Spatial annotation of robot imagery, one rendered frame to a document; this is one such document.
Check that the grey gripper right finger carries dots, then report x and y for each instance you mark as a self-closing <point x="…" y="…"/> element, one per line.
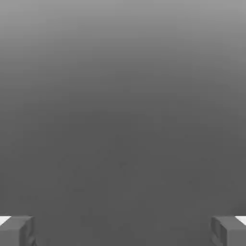
<point x="232" y="231"/>

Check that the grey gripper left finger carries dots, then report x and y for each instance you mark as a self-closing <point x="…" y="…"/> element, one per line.
<point x="13" y="231"/>

